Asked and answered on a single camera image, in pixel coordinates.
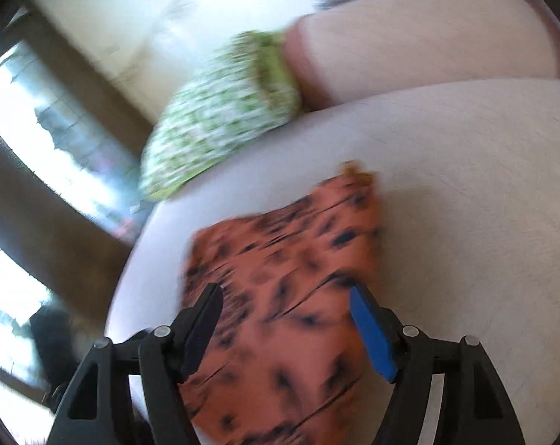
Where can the green white patterned pillow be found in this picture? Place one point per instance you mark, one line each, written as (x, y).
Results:
(219, 116)

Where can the dark object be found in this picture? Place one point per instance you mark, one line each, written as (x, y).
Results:
(57, 352)

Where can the pink bolster cushion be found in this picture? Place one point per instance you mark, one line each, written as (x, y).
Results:
(423, 51)

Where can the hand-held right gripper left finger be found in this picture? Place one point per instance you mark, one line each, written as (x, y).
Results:
(201, 329)

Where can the orange black patterned garment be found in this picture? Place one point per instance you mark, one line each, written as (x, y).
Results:
(284, 333)

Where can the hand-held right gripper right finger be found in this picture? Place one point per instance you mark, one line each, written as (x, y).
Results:
(372, 329)

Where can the wooden framed window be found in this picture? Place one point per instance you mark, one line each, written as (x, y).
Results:
(53, 116)

